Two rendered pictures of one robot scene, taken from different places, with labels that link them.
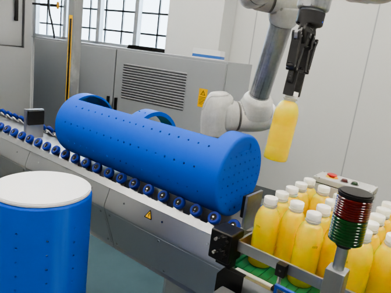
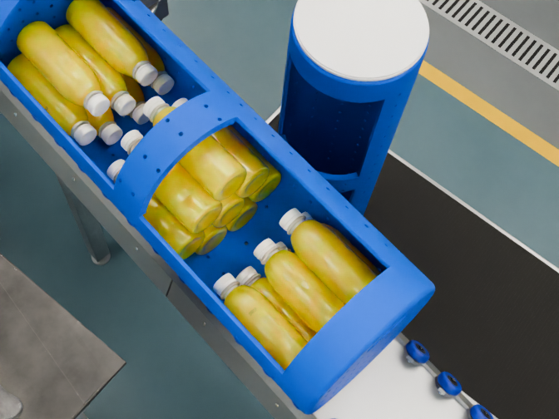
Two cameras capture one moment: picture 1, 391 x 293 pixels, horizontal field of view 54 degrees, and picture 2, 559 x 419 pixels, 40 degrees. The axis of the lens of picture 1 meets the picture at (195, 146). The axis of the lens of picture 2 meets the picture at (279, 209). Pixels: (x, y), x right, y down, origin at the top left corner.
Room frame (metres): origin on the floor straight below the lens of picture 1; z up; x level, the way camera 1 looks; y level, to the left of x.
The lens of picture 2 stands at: (2.09, 0.39, 2.25)
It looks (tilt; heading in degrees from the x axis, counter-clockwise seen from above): 64 degrees down; 183
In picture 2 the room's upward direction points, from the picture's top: 8 degrees clockwise
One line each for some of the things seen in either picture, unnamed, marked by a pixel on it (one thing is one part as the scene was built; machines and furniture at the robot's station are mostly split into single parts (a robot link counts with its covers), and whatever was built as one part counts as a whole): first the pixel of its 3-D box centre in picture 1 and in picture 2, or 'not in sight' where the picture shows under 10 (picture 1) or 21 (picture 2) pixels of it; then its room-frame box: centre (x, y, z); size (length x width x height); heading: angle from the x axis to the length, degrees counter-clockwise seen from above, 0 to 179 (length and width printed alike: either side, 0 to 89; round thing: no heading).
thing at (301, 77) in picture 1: (297, 84); not in sight; (1.13, -0.27, 1.42); 0.03 x 0.01 x 0.07; 51
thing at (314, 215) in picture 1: (313, 216); not in sight; (0.94, -0.33, 1.09); 0.04 x 0.04 x 0.02
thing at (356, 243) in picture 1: (347, 228); not in sight; (0.67, -0.31, 1.18); 0.06 x 0.06 x 0.05
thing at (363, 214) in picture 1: (352, 206); not in sight; (0.67, -0.31, 1.23); 0.06 x 0.06 x 0.04
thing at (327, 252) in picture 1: (334, 255); not in sight; (0.93, -0.41, 0.99); 0.07 x 0.07 x 0.19
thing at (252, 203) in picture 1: (249, 210); not in sight; (1.19, -0.21, 0.99); 0.10 x 0.02 x 0.12; 144
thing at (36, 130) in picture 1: (34, 123); not in sight; (1.97, 0.87, 1.00); 0.10 x 0.04 x 0.15; 144
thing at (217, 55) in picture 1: (208, 54); not in sight; (3.23, -0.01, 1.48); 0.24 x 0.12 x 0.08; 70
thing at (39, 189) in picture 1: (42, 187); (361, 24); (1.05, 0.43, 1.03); 0.28 x 0.28 x 0.01
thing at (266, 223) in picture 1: (265, 233); not in sight; (1.01, -0.23, 0.99); 0.07 x 0.07 x 0.19
